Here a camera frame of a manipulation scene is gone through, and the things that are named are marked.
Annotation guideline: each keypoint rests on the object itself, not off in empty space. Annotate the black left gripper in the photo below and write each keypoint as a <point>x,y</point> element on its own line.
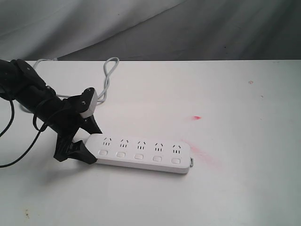
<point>66,121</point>

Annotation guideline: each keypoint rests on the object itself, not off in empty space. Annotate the white five-outlet power strip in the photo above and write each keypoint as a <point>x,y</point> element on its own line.
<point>155,154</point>

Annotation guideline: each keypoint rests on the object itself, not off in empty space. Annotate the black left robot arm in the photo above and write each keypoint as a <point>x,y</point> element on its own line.
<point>19,81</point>

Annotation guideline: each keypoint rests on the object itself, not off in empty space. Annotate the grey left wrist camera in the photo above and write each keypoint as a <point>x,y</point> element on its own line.
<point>87,102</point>

